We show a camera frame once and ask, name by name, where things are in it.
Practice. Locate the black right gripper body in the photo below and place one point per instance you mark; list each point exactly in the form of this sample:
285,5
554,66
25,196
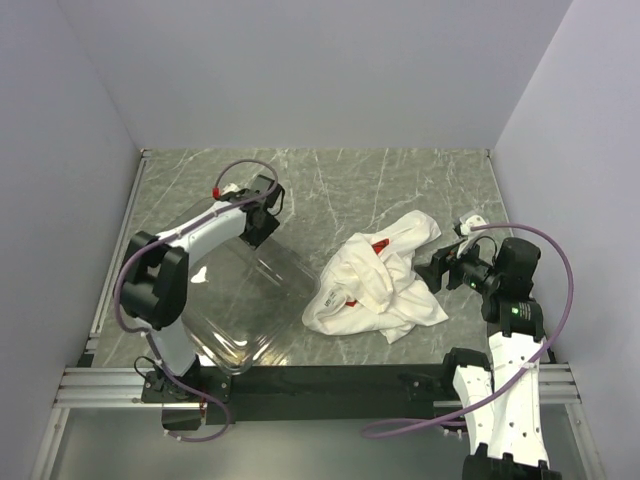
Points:
467,268

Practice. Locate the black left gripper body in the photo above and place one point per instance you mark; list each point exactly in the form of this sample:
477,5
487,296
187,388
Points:
256,236

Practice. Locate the white t-shirt red print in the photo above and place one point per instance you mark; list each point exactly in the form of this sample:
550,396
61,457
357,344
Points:
369,285

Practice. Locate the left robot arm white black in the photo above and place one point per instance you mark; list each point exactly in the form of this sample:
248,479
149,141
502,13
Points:
151,288

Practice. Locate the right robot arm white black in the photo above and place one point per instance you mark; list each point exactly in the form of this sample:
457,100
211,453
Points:
499,390

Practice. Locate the clear plastic bin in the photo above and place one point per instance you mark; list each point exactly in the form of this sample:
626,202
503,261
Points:
241,299

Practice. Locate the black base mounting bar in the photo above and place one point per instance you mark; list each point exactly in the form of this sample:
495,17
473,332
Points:
287,393

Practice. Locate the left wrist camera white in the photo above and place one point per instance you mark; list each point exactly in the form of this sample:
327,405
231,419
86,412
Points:
225,193

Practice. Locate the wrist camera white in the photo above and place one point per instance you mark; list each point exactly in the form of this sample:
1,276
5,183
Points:
225,193
466,224

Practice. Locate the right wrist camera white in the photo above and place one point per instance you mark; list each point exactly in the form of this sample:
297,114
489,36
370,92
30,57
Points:
466,224

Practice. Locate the aluminium frame rail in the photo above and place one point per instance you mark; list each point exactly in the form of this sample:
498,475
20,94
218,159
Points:
83,387

